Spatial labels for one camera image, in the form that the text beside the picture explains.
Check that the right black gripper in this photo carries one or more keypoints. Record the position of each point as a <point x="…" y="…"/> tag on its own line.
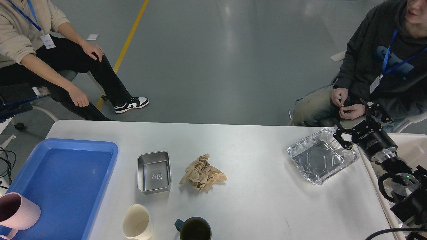
<point x="375" y="138"/>

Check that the dark teal mug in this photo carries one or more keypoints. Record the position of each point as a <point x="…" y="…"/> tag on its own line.
<point x="195" y="228"/>

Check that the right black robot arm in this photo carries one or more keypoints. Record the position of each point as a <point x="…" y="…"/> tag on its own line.
<point x="400" y="184"/>

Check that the white chair of right person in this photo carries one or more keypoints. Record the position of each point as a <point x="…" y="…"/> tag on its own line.
<point x="407" y="121"/>

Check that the aluminium foil tray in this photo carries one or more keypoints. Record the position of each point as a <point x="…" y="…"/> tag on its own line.
<point x="320" y="156"/>

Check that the person in grey hoodie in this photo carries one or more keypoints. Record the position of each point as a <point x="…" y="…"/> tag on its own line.
<point x="385" y="63"/>

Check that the crumpled brown paper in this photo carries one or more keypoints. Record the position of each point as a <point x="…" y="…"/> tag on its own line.
<point x="202" y="175"/>

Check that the small steel rectangular tin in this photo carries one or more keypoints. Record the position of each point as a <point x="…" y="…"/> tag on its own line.
<point x="153" y="173"/>

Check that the cream paper cup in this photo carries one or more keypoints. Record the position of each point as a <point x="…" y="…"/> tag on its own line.
<point x="137" y="223"/>

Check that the blue plastic tray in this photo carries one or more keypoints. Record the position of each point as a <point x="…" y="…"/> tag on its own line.
<point x="67" y="180"/>

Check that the person in beige shirt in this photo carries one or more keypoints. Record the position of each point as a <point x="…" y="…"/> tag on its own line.
<point x="37" y="41"/>

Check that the grey office chair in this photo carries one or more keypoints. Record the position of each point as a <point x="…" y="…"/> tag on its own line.
<point x="17" y="99"/>

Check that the pink ribbed mug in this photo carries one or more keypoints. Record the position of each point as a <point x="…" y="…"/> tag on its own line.
<point x="17" y="213"/>

